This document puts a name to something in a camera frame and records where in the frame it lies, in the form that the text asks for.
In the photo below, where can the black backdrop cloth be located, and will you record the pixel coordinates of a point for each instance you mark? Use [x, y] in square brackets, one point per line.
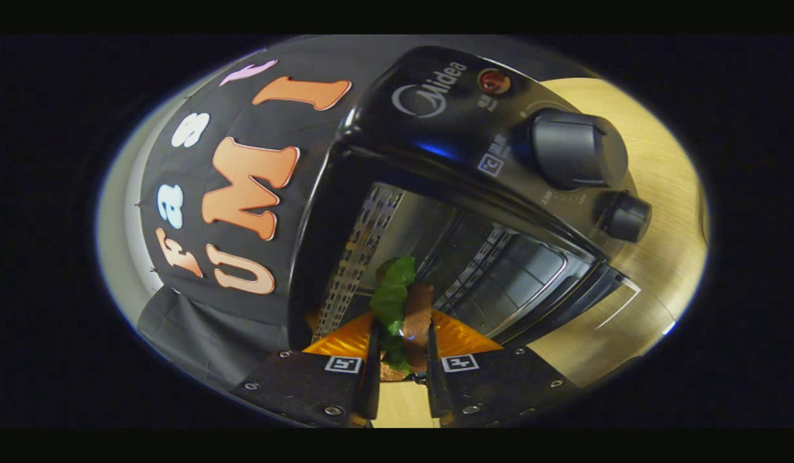
[307, 128]

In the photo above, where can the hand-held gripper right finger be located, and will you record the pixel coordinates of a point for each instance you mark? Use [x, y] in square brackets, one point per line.
[434, 386]

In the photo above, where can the black toaster oven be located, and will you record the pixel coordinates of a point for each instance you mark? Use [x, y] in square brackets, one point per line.
[448, 128]

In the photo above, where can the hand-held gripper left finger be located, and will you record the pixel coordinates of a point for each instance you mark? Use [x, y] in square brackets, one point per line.
[375, 379]

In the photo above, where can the lettuce sandwich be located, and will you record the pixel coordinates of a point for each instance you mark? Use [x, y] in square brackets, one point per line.
[392, 299]

